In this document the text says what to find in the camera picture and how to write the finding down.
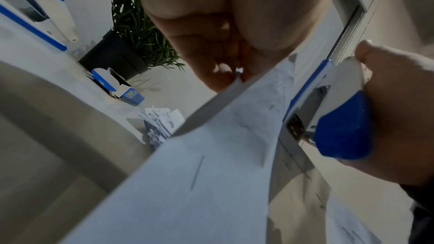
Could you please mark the green potted plant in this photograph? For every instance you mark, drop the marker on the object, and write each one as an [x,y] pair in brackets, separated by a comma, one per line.
[112,55]

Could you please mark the blue white stapler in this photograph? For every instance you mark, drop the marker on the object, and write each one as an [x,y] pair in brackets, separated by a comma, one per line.
[346,130]
[44,4]

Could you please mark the person's left hand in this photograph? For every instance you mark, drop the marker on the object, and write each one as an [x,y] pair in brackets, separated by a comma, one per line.
[237,10]

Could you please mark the printed paper bundle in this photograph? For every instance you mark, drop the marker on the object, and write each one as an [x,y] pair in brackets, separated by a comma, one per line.
[203,184]

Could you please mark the person's right hand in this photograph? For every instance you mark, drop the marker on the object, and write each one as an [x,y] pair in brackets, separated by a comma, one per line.
[403,109]

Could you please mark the blue staples box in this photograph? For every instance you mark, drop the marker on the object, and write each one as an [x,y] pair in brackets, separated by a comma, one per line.
[130,97]

